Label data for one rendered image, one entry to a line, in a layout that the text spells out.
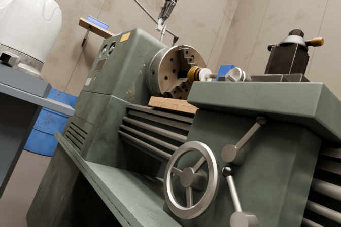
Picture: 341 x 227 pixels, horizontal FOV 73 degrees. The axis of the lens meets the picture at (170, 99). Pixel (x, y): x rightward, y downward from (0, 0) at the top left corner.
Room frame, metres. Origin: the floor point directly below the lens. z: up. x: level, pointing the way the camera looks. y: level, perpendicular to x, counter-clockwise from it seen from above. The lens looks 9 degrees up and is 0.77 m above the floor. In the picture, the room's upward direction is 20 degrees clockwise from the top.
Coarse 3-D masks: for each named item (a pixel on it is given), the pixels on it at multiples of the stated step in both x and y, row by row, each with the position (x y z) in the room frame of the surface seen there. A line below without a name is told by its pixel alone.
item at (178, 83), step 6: (180, 78) 1.09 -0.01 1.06; (186, 78) 1.05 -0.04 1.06; (174, 84) 1.08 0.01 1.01; (180, 84) 1.04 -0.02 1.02; (186, 84) 1.04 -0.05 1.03; (168, 90) 1.07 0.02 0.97; (174, 90) 1.06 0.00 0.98; (180, 90) 1.06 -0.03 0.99; (162, 96) 1.11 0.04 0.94; (168, 96) 1.10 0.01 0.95; (174, 96) 1.06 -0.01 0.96
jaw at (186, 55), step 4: (180, 48) 1.08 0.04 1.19; (188, 48) 1.05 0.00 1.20; (180, 52) 1.06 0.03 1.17; (184, 52) 1.04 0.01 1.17; (188, 52) 1.06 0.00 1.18; (180, 56) 1.07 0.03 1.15; (184, 56) 1.05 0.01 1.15; (188, 56) 1.06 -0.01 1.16; (180, 60) 1.08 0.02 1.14; (184, 60) 1.06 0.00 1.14; (188, 60) 1.04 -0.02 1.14; (192, 60) 1.05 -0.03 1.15; (180, 64) 1.10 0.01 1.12; (184, 64) 1.07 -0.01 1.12; (188, 64) 1.04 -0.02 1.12; (192, 64) 1.03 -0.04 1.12; (196, 64) 1.05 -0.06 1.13; (184, 68) 1.08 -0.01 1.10; (188, 68) 1.05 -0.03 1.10
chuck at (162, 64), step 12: (168, 48) 1.08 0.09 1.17; (192, 48) 1.11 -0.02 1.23; (156, 60) 1.07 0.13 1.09; (168, 60) 1.05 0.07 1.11; (156, 72) 1.05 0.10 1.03; (168, 72) 1.07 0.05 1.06; (156, 84) 1.07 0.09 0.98; (168, 84) 1.08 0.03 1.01; (156, 96) 1.14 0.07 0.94; (180, 96) 1.14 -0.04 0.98
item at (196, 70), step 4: (192, 68) 1.03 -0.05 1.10; (196, 68) 1.01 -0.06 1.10; (200, 68) 0.99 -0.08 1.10; (204, 68) 0.99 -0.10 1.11; (188, 72) 1.03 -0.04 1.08; (192, 72) 1.01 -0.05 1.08; (196, 72) 0.99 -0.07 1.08; (188, 76) 1.03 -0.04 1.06; (192, 76) 1.01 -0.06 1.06; (196, 76) 0.99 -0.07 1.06; (188, 80) 1.04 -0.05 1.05; (192, 80) 1.02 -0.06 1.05; (196, 80) 1.00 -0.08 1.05
